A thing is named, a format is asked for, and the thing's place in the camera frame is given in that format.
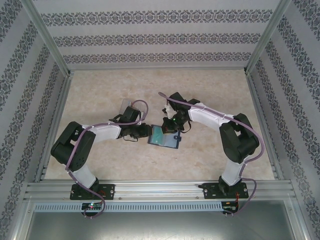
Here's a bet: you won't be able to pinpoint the aluminium frame front post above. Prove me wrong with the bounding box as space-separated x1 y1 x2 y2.
289 196 311 240
8 196 36 240

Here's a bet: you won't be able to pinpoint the blue folding card holder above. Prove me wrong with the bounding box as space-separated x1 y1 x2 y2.
147 124 183 151

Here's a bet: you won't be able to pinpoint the grey sheet metal panel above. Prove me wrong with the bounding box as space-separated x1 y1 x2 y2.
24 211 301 240

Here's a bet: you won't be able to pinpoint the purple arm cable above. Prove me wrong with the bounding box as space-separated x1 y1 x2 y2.
159 92 266 217
66 99 150 219

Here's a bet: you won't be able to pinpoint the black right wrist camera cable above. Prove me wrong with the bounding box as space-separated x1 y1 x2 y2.
179 119 193 134

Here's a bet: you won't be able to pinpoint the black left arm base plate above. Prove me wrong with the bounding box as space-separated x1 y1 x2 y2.
70 183 116 201

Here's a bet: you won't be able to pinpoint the aluminium mounting rail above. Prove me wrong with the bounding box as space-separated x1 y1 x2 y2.
24 181 297 202

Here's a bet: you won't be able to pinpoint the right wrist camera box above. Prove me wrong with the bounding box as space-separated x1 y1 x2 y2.
161 104 174 117

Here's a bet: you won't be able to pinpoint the aluminium frame post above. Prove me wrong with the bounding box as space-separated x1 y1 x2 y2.
244 0 293 76
8 196 36 240
21 0 75 78
289 196 311 240

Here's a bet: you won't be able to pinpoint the aluminium frame side rail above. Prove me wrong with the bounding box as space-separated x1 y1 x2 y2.
246 71 285 180
34 71 75 183

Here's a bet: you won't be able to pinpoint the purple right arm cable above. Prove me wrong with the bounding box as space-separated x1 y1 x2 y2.
159 92 266 217

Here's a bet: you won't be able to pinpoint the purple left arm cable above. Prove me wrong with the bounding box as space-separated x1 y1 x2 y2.
66 99 150 219

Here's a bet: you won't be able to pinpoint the slotted grey cable duct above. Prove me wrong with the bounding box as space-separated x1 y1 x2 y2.
33 202 224 213

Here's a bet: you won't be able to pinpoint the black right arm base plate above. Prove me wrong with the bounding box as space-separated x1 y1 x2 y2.
201 182 250 200

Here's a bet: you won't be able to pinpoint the clear plastic card box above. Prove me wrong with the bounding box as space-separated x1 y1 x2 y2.
119 98 147 119

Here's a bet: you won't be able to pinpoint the aluminium frame rear post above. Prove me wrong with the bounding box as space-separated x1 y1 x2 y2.
21 0 75 78
244 0 293 76

